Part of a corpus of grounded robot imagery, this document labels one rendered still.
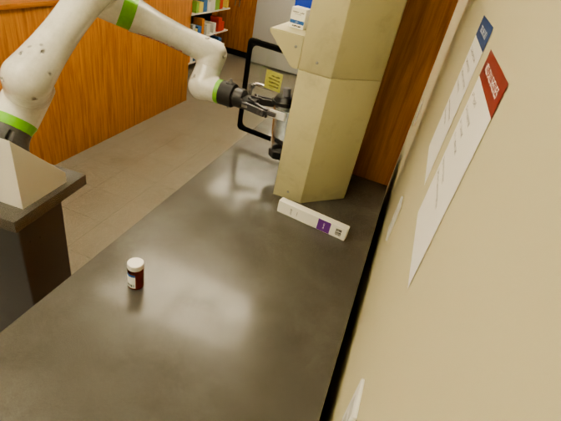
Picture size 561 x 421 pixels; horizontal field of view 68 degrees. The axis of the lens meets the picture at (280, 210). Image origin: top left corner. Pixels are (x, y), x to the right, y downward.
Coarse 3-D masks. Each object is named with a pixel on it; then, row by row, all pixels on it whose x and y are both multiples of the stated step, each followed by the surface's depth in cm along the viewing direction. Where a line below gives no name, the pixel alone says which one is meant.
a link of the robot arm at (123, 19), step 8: (120, 0) 138; (128, 0) 140; (136, 0) 142; (104, 8) 137; (112, 8) 138; (120, 8) 139; (128, 8) 140; (136, 8) 141; (104, 16) 140; (112, 16) 140; (120, 16) 140; (128, 16) 141; (120, 24) 143; (128, 24) 143
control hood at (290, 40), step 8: (280, 24) 134; (288, 24) 137; (272, 32) 128; (280, 32) 127; (288, 32) 126; (296, 32) 129; (304, 32) 131; (280, 40) 128; (288, 40) 127; (296, 40) 127; (280, 48) 130; (288, 48) 129; (296, 48) 128; (288, 56) 130; (296, 56) 129; (296, 64) 130
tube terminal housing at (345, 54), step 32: (320, 0) 119; (352, 0) 117; (384, 0) 121; (320, 32) 123; (352, 32) 122; (384, 32) 127; (320, 64) 128; (352, 64) 129; (384, 64) 134; (320, 96) 132; (352, 96) 136; (288, 128) 141; (320, 128) 138; (352, 128) 144; (288, 160) 148; (320, 160) 146; (352, 160) 153; (288, 192) 154; (320, 192) 156
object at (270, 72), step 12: (264, 48) 165; (252, 60) 170; (264, 60) 167; (276, 60) 165; (252, 72) 172; (264, 72) 170; (276, 72) 167; (288, 72) 165; (264, 84) 172; (276, 84) 170; (288, 84) 167; (252, 120) 182; (264, 120) 180; (264, 132) 182
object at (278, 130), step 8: (288, 104) 149; (288, 112) 151; (272, 120) 156; (280, 120) 153; (272, 128) 157; (280, 128) 154; (272, 136) 158; (280, 136) 156; (272, 144) 160; (280, 144) 158; (280, 152) 159
